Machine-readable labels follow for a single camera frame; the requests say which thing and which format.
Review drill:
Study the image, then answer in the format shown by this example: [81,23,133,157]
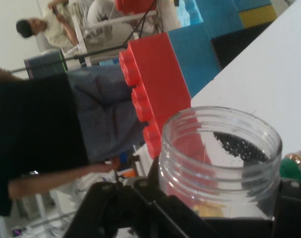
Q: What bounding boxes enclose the spice bottle green cap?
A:
[279,148,301,185]

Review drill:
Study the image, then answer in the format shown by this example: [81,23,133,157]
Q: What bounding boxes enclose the blue foam block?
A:
[175,0,204,27]
[168,23,222,99]

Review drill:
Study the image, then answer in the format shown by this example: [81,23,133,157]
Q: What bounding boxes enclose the person in black shirt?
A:
[0,63,151,218]

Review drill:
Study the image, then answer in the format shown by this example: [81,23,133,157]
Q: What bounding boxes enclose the bare person forearm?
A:
[7,162,116,199]

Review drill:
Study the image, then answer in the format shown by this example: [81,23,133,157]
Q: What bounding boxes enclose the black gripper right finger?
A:
[271,178,301,238]

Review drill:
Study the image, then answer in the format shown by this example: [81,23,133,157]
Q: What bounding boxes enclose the seated person light clothes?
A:
[15,0,131,49]

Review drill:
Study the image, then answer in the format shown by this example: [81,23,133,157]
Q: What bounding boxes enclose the white metal frame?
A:
[65,9,157,67]

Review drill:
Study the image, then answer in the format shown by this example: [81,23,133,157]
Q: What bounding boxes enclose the black foam block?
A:
[211,21,275,70]

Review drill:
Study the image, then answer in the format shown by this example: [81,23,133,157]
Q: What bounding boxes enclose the dark computer case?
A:
[23,49,68,80]

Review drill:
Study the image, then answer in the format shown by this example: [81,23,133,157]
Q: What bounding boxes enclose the clear plastic jar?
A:
[158,106,283,219]

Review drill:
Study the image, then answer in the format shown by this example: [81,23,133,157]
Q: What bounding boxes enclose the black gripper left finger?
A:
[63,158,215,238]

